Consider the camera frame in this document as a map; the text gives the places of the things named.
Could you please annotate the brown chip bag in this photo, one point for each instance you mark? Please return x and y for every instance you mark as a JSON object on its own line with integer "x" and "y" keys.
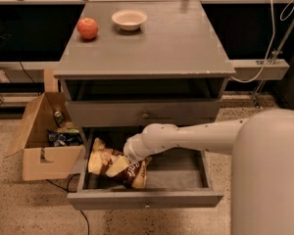
{"x": 135, "y": 176}

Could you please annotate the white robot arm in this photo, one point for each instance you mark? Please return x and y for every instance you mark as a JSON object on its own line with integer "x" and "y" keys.
{"x": 262, "y": 150}

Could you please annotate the metal rail frame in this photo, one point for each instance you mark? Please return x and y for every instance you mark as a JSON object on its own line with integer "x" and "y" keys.
{"x": 34, "y": 35}

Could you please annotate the metal soda can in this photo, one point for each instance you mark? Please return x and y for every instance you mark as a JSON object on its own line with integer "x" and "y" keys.
{"x": 59, "y": 118}

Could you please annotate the red apple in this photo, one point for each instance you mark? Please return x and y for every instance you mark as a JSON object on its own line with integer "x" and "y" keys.
{"x": 87, "y": 28}

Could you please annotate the blue snack bag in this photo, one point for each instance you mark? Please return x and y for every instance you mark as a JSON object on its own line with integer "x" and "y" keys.
{"x": 60, "y": 139}

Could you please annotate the white paper bowl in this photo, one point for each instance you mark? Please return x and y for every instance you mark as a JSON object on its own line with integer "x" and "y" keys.
{"x": 129, "y": 20}

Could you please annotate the brass drawer knob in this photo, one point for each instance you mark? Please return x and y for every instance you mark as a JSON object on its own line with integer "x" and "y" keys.
{"x": 145, "y": 115}

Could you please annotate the open grey middle drawer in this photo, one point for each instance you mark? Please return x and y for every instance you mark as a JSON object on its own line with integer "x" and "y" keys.
{"x": 177, "y": 178}

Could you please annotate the grey wooden drawer cabinet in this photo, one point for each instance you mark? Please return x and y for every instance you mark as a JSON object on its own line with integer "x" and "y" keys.
{"x": 174, "y": 55}

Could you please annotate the closed grey top drawer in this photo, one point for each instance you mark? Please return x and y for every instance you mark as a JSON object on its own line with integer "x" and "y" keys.
{"x": 129, "y": 113}

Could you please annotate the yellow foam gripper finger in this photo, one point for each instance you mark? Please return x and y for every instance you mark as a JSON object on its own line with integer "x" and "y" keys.
{"x": 116, "y": 165}

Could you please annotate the open cardboard box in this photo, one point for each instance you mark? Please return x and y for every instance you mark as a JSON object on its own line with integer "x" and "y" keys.
{"x": 40, "y": 159}

